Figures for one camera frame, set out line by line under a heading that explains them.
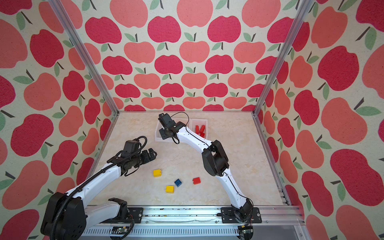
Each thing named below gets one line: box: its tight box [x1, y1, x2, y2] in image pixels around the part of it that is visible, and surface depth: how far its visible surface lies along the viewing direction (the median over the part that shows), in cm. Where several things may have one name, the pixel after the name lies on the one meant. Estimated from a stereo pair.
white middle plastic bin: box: [176, 126, 191, 133], surface depth 69 cm
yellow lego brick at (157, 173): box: [153, 169, 162, 178], surface depth 89 cm
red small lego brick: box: [192, 177, 201, 185], surface depth 88 cm
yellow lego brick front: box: [165, 185, 175, 194], surface depth 82 cm
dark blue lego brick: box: [174, 178, 182, 188], surface depth 86 cm
